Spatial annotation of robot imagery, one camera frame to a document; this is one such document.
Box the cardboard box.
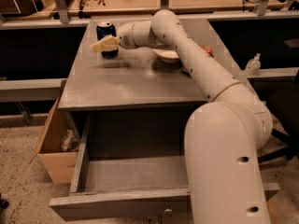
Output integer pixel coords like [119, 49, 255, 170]
[29, 81, 77, 184]

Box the clear sanitizer bottle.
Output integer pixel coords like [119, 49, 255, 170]
[244, 53, 261, 76]

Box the crumpled wrapper in box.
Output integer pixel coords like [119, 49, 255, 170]
[60, 130, 78, 151]

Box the blue pepsi can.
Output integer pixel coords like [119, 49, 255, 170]
[96, 21, 118, 59]

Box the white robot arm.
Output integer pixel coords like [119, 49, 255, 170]
[91, 9, 273, 224]

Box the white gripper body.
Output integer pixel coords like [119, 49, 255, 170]
[117, 23, 135, 49]

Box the white paper bowl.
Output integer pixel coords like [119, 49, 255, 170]
[152, 49, 179, 63]

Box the metal drawer knob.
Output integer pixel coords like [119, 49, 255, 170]
[164, 203, 173, 215]

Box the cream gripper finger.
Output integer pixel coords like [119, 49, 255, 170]
[91, 35, 119, 52]

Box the grey cabinet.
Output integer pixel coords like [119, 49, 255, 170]
[58, 18, 259, 157]

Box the orange soda can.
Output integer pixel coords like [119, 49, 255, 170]
[201, 46, 214, 57]

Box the open grey top drawer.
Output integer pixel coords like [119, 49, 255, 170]
[49, 113, 280, 222]

